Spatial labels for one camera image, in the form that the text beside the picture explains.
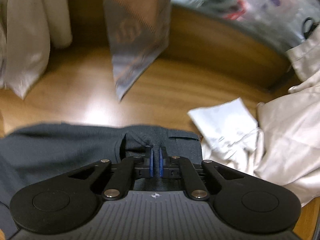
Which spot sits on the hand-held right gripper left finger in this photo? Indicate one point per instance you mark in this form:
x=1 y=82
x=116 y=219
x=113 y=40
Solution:
x=150 y=163

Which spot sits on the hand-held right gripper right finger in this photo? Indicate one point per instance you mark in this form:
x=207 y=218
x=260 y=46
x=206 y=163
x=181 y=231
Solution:
x=162 y=163

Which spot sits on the dark grey garment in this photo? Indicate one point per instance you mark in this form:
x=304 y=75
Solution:
x=62 y=150

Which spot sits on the crumpled white cloth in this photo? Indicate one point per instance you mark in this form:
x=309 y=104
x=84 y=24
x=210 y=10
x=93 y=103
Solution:
x=225 y=122

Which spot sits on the cream garment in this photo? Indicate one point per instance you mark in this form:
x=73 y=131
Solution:
x=287 y=142

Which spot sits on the brown patterned hanging scarf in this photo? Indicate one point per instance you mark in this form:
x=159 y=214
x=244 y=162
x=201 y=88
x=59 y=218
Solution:
x=135 y=30

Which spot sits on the beige hanging shirt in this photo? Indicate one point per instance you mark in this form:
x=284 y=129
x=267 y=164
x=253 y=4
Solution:
x=27 y=30

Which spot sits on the black clip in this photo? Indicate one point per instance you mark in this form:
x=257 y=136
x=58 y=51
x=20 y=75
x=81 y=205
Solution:
x=305 y=26

